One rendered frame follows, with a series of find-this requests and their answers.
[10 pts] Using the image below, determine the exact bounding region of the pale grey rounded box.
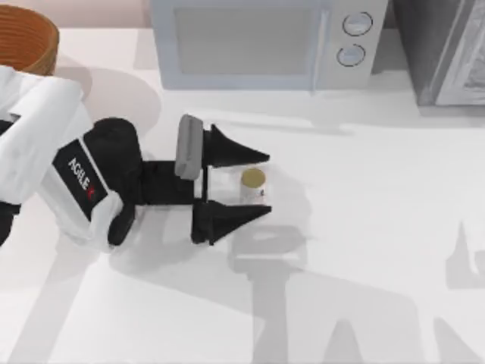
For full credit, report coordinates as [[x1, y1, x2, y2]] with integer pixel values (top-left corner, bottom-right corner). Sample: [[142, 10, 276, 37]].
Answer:
[[174, 114, 205, 180]]

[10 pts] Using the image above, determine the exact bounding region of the microwave door handle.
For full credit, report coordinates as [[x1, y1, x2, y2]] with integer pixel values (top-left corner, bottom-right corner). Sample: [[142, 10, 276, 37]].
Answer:
[[309, 8, 330, 98]]

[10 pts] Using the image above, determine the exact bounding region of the brown woven basket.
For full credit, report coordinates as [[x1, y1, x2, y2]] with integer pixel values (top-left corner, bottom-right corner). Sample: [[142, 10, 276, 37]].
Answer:
[[0, 0, 61, 76]]

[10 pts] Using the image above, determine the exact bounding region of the pale microwave oven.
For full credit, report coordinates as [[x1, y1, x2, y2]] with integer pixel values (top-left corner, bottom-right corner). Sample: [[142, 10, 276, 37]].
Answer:
[[148, 0, 389, 99]]

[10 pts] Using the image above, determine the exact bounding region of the round microwave knob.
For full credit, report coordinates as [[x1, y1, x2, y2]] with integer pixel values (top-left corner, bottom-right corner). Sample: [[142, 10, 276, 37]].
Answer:
[[342, 11, 374, 38], [336, 42, 367, 69]]

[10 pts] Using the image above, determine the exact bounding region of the white can with gold lid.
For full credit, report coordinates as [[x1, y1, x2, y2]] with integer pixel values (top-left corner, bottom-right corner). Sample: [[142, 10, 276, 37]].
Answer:
[[240, 168, 268, 206]]

